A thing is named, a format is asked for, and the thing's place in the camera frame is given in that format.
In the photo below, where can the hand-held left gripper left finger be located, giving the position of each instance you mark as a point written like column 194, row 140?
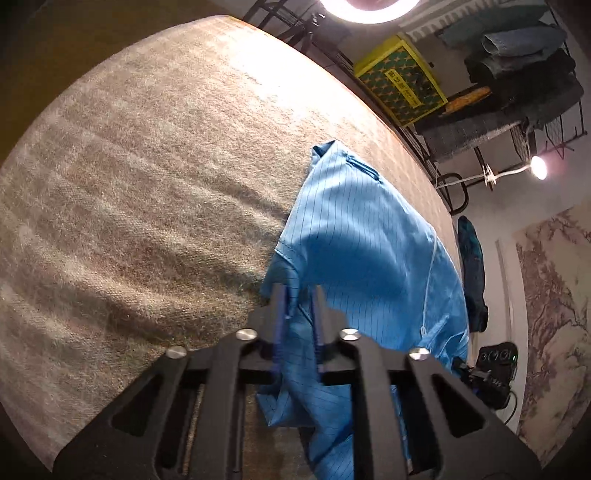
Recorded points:
column 279, row 323

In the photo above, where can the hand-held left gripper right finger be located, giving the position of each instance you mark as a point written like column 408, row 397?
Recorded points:
column 317, row 332

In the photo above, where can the blue pinstriped work coat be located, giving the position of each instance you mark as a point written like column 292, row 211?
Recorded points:
column 369, row 254

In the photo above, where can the black metal clothes rack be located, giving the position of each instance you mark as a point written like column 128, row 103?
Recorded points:
column 463, row 198

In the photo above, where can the folded dark clothes pile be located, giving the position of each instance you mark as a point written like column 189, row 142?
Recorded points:
column 531, row 87

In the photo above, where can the dark teal cloth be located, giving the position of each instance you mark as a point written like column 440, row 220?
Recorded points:
column 472, row 267

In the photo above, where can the beige plaid blanket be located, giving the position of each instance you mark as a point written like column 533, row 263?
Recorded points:
column 138, row 184

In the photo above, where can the small white clip lamp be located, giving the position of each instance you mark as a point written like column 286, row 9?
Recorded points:
column 539, row 167

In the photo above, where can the grey knit cloth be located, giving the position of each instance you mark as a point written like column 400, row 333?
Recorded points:
column 466, row 136

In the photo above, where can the yellow green patterned box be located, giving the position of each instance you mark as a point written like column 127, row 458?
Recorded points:
column 401, row 83

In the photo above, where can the orange cloth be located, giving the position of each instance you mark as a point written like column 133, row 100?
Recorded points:
column 466, row 99

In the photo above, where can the folded blue jeans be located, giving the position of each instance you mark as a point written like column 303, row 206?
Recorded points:
column 517, row 44

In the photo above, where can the wall painting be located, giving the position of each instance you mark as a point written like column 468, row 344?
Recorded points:
column 554, row 323

